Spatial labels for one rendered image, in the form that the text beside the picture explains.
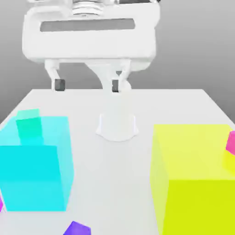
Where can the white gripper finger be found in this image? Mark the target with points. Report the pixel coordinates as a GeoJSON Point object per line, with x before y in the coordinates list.
{"type": "Point", "coordinates": [55, 73]}
{"type": "Point", "coordinates": [115, 86]}

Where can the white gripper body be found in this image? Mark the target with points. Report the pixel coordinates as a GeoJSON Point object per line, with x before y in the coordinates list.
{"type": "Point", "coordinates": [91, 44]}

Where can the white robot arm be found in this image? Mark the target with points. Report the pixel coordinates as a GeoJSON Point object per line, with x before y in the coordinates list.
{"type": "Point", "coordinates": [117, 126]}

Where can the small green cube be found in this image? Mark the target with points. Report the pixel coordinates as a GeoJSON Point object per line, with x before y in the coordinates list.
{"type": "Point", "coordinates": [29, 128]}

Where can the small pink cube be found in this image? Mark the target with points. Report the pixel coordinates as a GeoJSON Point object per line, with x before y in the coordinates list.
{"type": "Point", "coordinates": [231, 142]}

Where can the small magenta cube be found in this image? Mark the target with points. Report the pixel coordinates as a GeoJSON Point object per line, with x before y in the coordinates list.
{"type": "Point", "coordinates": [1, 204]}

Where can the small purple cube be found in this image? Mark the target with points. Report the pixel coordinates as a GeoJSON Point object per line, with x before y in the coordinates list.
{"type": "Point", "coordinates": [78, 229]}

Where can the large cyan box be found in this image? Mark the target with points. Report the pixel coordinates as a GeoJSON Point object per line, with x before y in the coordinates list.
{"type": "Point", "coordinates": [31, 176]}

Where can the large yellow box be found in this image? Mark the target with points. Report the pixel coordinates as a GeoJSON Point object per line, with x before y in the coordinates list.
{"type": "Point", "coordinates": [198, 202]}

